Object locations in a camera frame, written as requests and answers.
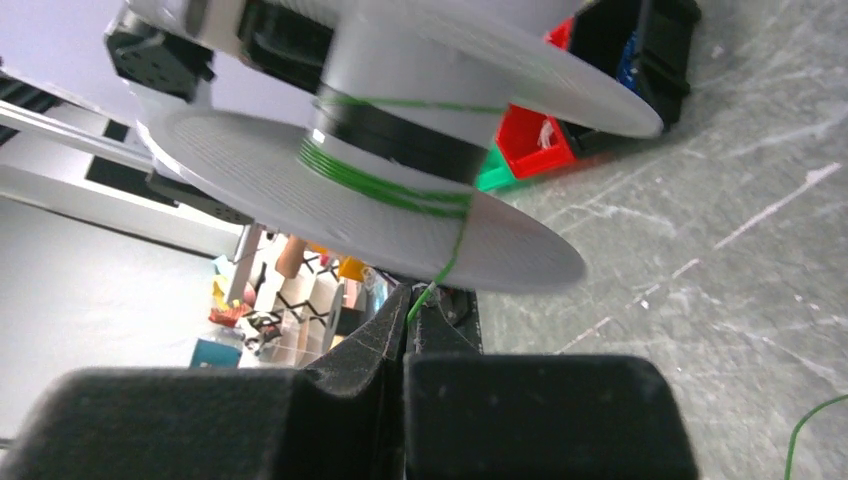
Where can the red storage bin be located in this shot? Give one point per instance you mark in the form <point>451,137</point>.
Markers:
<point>532,143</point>

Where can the black storage bin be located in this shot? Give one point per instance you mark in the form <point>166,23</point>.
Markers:
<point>642,44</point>

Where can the green storage bin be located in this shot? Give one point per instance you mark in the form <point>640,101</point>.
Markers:
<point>495,172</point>

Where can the white perforated filament spool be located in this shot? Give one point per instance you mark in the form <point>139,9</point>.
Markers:
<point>410,95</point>

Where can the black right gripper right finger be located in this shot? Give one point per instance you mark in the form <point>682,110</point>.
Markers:
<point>470,415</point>

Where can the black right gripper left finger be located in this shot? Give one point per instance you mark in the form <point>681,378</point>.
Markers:
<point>339,417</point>

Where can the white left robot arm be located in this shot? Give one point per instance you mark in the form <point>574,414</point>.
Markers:
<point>59,47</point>

